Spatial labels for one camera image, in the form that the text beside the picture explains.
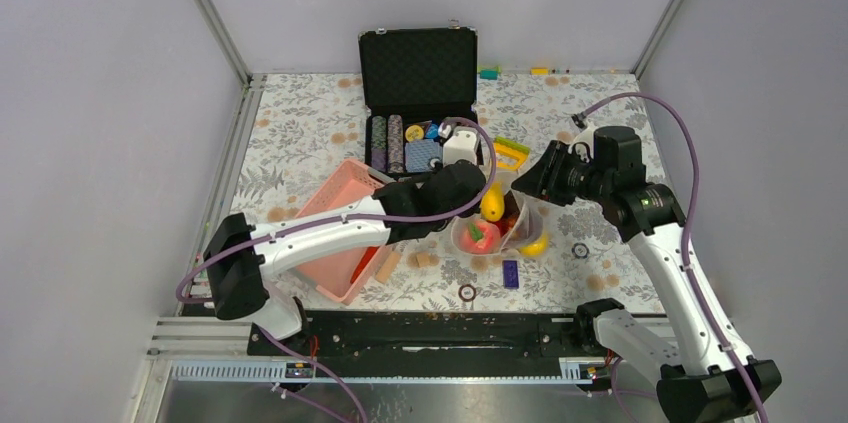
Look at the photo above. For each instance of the yellow plastic toy tool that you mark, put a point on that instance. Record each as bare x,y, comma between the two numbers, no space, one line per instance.
510,155

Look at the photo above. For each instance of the pink peach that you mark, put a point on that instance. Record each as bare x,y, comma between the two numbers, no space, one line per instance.
479,237

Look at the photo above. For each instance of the poker chip near front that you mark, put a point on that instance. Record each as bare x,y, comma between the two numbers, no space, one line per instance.
467,293

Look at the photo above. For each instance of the dark red apple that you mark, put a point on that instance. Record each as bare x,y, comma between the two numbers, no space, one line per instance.
519,226

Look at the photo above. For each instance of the small wooden cube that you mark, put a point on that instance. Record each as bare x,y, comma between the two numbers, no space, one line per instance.
422,260

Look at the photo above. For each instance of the long wooden block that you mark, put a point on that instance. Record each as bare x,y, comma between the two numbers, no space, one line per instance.
388,267

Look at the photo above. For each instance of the teal block at wall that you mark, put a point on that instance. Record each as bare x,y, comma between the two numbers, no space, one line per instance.
489,74

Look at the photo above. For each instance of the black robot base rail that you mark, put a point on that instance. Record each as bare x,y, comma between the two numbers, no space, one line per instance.
443,344

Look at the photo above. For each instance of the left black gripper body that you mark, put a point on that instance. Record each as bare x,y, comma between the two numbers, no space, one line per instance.
443,224

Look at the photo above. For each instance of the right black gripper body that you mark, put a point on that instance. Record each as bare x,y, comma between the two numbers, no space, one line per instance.
570,177

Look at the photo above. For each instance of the yellow lemon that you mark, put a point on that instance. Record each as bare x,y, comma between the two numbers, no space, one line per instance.
537,248

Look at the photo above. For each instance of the clear zip top bag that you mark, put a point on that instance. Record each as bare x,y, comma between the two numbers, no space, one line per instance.
507,246

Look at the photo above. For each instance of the purple rectangular block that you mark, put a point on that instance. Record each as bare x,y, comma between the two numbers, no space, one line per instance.
510,274

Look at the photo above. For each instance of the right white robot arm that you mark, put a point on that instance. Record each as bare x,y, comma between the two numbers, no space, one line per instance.
709,374

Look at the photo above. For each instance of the dark purple plum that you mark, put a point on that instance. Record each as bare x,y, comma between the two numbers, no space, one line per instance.
513,204

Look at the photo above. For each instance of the pink plastic basket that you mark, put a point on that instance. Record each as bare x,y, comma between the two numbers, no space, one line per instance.
336,248

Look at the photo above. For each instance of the orange red carrot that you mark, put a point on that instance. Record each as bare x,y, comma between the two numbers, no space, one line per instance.
367,256

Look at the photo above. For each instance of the black poker chip case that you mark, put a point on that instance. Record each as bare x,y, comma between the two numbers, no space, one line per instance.
413,79

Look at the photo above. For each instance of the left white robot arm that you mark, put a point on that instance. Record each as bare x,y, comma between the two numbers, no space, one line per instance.
242,260

